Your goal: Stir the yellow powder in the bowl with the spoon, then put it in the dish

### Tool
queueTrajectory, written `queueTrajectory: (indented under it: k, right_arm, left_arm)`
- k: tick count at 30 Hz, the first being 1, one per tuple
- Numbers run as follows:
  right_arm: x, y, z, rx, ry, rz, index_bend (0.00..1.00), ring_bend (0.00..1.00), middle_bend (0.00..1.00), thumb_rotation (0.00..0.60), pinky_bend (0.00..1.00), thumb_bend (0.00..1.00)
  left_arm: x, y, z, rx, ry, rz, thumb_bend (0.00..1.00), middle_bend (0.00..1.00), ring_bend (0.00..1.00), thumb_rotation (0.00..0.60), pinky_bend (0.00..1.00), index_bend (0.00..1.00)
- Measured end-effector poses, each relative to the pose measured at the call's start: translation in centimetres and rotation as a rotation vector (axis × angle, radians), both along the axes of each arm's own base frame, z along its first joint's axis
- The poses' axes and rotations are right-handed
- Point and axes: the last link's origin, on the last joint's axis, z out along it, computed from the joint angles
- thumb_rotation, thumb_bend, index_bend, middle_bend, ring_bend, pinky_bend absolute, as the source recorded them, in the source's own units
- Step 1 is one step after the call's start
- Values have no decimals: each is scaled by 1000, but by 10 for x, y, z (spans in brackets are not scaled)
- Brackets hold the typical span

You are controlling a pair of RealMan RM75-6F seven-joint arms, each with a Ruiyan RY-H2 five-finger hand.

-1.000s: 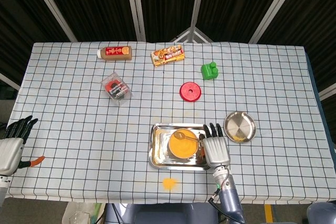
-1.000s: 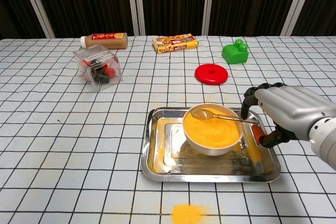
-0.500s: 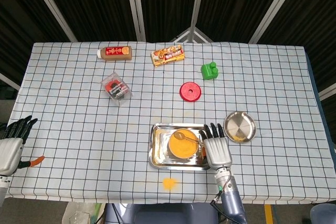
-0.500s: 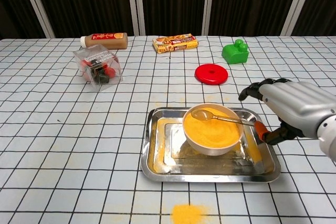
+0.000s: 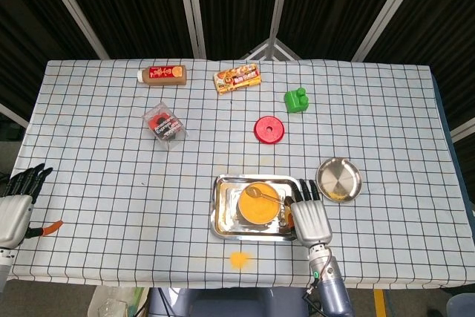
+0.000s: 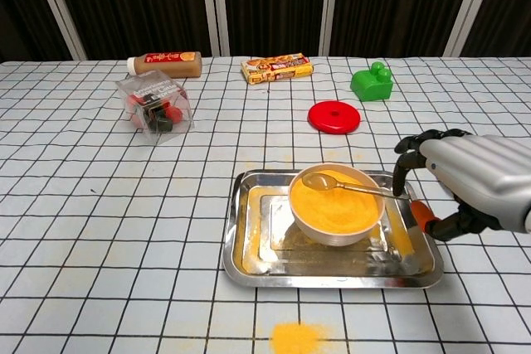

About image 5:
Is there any oval steel plate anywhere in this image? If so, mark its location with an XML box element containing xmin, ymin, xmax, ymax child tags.
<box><xmin>315</xmin><ymin>157</ymin><xmax>363</xmax><ymax>203</ymax></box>

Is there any rectangular steel tray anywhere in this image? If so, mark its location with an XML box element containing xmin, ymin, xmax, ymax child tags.
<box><xmin>210</xmin><ymin>174</ymin><xmax>304</xmax><ymax>243</ymax></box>

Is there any red plastic disc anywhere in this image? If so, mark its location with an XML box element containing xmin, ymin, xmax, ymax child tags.
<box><xmin>253</xmin><ymin>116</ymin><xmax>286</xmax><ymax>145</ymax></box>

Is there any white grid-patterned tablecloth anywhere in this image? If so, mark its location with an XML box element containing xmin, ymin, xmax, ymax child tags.
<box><xmin>7</xmin><ymin>59</ymin><xmax>471</xmax><ymax>290</ymax></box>

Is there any clear box of coffee capsules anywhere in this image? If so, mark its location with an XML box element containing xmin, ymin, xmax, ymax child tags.
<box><xmin>142</xmin><ymin>101</ymin><xmax>189</xmax><ymax>151</ymax></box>

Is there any brown drink bottle red label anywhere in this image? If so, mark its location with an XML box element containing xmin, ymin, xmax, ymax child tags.
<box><xmin>137</xmin><ymin>65</ymin><xmax>187</xmax><ymax>88</ymax></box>

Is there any yellow curry box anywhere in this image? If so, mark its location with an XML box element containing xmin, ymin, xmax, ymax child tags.
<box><xmin>213</xmin><ymin>63</ymin><xmax>263</xmax><ymax>96</ymax></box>

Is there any white bowl of yellow powder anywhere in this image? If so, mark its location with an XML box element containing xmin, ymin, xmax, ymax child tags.
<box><xmin>237</xmin><ymin>181</ymin><xmax>281</xmax><ymax>224</ymax></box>

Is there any metal spoon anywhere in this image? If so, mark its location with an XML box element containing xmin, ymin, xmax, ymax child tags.
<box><xmin>245</xmin><ymin>186</ymin><xmax>292</xmax><ymax>206</ymax></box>

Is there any green toy building block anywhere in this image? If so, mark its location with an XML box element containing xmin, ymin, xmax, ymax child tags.
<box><xmin>284</xmin><ymin>87</ymin><xmax>310</xmax><ymax>114</ymax></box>

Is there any dark folding screen white frame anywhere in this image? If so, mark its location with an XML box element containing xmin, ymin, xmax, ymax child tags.
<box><xmin>0</xmin><ymin>0</ymin><xmax>475</xmax><ymax>143</ymax></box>

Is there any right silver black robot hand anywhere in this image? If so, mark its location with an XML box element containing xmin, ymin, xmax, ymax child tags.
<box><xmin>284</xmin><ymin>178</ymin><xmax>333</xmax><ymax>247</ymax></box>

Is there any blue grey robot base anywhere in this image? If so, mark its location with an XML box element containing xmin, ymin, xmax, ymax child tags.
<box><xmin>148</xmin><ymin>287</ymin><xmax>311</xmax><ymax>317</ymax></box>

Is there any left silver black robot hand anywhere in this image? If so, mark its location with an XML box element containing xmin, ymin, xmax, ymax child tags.
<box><xmin>0</xmin><ymin>163</ymin><xmax>64</xmax><ymax>249</ymax></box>

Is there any spilled yellow powder heap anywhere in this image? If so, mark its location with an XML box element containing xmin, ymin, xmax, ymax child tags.
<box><xmin>229</xmin><ymin>250</ymin><xmax>255</xmax><ymax>270</ymax></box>

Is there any clear plastic bag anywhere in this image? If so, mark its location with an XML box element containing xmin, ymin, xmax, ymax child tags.
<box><xmin>87</xmin><ymin>286</ymin><xmax>149</xmax><ymax>317</ymax></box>

